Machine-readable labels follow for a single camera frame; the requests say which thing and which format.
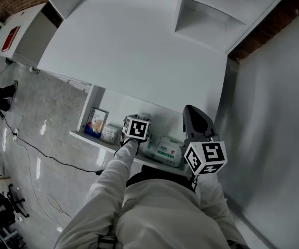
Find white drawer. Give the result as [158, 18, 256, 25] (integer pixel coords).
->
[69, 84, 193, 177]

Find person's black trousers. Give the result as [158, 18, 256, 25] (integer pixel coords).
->
[125, 164, 191, 191]

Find person's white jacket torso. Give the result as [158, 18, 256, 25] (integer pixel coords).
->
[53, 177, 251, 249]

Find black floor cable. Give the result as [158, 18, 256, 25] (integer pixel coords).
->
[0, 107, 104, 175]

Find white floor cable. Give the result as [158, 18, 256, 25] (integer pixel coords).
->
[17, 139, 72, 219]

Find white open shelf unit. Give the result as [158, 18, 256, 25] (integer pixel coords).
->
[174, 0, 295, 54]

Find white patterned box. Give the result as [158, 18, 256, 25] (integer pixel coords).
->
[101, 124, 119, 144]

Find person's left forearm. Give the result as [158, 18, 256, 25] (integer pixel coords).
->
[87, 138, 139, 210]

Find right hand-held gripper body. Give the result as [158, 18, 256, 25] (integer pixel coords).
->
[180, 104, 228, 176]

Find green white wet wipes pack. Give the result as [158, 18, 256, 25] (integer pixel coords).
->
[141, 135, 183, 168]

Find red book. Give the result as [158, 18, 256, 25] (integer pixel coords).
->
[1, 26, 19, 52]

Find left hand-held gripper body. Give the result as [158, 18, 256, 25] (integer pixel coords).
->
[120, 114, 152, 147]

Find printed medicine box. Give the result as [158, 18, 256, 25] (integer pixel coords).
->
[84, 107, 109, 139]

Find white bed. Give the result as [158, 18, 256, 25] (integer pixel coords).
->
[213, 6, 299, 249]

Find small white side desk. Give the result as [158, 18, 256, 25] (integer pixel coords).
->
[0, 3, 59, 65]

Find large white desk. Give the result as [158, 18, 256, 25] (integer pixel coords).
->
[36, 0, 229, 119]

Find person's right forearm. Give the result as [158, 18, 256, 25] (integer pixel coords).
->
[194, 174, 230, 217]

